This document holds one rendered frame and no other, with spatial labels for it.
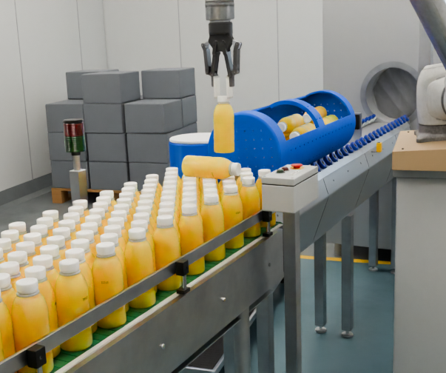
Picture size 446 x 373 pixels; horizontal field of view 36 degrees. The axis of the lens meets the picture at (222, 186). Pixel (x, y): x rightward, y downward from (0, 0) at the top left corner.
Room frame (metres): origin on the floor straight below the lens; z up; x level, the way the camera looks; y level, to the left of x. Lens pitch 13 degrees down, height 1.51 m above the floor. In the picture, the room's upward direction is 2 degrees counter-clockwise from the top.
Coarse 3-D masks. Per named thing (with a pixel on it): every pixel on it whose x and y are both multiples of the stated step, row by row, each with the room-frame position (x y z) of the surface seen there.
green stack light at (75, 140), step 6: (66, 138) 2.11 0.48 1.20; (72, 138) 2.10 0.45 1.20; (78, 138) 2.10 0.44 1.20; (84, 138) 2.13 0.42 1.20; (66, 144) 2.11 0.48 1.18; (72, 144) 2.10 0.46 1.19; (78, 144) 2.10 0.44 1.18; (84, 144) 2.12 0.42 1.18; (66, 150) 2.11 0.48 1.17; (72, 150) 2.10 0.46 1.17; (78, 150) 2.10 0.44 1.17; (84, 150) 2.12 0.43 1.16
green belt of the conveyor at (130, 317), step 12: (264, 228) 2.08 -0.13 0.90; (252, 240) 1.96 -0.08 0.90; (228, 252) 1.85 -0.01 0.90; (216, 264) 1.75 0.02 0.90; (192, 276) 1.67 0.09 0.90; (156, 300) 1.51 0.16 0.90; (132, 312) 1.45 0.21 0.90; (144, 312) 1.44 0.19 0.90; (96, 336) 1.33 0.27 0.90; (108, 336) 1.33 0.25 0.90; (60, 360) 1.22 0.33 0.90
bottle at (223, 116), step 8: (224, 104) 2.16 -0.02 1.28; (216, 112) 2.16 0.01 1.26; (224, 112) 2.15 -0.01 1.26; (232, 112) 2.16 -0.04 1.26; (216, 120) 2.15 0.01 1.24; (224, 120) 2.14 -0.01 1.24; (232, 120) 2.16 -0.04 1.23; (216, 128) 2.15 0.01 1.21; (224, 128) 2.14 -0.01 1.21; (232, 128) 2.16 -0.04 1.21; (216, 136) 2.15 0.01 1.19; (224, 136) 2.14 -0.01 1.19; (232, 136) 2.15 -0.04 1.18; (216, 144) 2.15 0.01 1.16; (224, 144) 2.14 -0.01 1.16; (232, 144) 2.15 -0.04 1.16; (224, 152) 2.14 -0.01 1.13
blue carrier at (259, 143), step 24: (312, 96) 3.15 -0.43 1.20; (336, 96) 3.04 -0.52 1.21; (240, 120) 2.36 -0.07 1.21; (264, 120) 2.33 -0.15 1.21; (312, 120) 2.67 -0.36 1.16; (240, 144) 2.36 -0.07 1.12; (264, 144) 2.32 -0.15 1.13; (288, 144) 2.37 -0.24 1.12; (312, 144) 2.57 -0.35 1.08; (336, 144) 2.87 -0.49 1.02; (264, 168) 2.32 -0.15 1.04
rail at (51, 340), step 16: (240, 224) 1.87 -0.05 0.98; (224, 240) 1.78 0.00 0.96; (192, 256) 1.62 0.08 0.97; (160, 272) 1.49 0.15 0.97; (128, 288) 1.39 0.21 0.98; (144, 288) 1.44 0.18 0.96; (112, 304) 1.33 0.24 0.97; (80, 320) 1.24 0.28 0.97; (96, 320) 1.28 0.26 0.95; (48, 336) 1.16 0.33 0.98; (64, 336) 1.20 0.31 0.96; (16, 352) 1.10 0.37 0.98; (0, 368) 1.06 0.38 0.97; (16, 368) 1.09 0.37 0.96
